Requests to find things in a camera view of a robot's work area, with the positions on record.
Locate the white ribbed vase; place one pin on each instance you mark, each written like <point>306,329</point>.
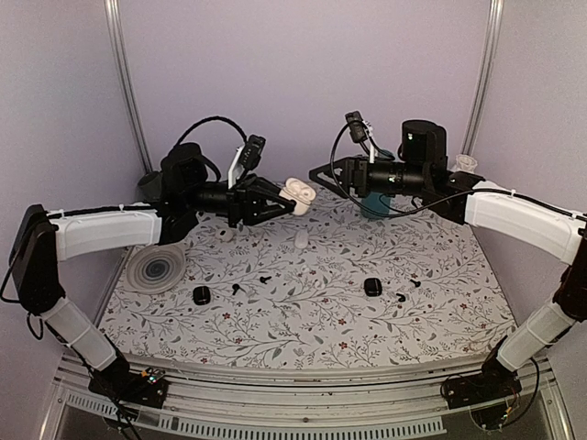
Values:
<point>465,163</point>

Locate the white earbud charging case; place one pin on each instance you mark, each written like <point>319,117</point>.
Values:
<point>299,192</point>

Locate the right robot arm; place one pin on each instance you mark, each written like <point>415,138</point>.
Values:
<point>469,199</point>

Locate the black earbud case left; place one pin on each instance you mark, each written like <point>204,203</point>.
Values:
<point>201,295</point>

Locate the black earbud case right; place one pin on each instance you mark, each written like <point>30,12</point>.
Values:
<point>372,287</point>

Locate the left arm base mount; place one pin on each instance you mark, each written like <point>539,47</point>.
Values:
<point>122,385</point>

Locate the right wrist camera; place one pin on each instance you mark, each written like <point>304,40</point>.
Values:
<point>359,133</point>

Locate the aluminium frame post left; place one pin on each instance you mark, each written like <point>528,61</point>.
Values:
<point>117,41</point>

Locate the dark green ceramic mug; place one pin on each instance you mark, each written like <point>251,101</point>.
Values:
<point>150,186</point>

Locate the floral patterned table mat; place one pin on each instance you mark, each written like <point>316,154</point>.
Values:
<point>313,313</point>

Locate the white ribbed plate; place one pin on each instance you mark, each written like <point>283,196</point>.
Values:
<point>154,269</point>

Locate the black earbud case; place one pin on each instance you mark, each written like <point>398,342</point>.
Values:
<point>372,287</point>
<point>201,295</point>

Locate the teal plastic cup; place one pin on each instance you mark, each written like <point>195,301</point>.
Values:
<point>375,205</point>

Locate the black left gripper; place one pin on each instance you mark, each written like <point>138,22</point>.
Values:
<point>248,201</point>

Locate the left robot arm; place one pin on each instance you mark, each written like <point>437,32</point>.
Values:
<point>46,238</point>

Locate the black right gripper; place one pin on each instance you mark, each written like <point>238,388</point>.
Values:
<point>356,175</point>

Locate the white oval earbud case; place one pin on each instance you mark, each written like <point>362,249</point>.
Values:
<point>301,239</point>

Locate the aluminium front rail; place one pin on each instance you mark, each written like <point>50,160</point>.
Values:
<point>396,402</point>

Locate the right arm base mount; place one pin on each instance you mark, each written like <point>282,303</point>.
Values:
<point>466,390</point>

